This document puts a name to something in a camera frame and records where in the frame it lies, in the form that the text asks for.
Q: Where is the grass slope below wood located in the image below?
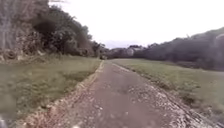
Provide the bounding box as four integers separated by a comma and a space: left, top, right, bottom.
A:
0, 54, 103, 128

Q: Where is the cracked grey asphalt path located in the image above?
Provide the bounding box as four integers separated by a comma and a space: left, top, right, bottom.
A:
13, 59, 221, 128

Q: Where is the distant row of trees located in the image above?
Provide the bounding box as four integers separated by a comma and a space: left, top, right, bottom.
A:
106, 26, 224, 72

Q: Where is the flat grass field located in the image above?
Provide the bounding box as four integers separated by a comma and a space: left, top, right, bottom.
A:
111, 58, 224, 128

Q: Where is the dense dark wood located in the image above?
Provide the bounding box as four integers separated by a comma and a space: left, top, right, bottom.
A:
0, 0, 108, 63

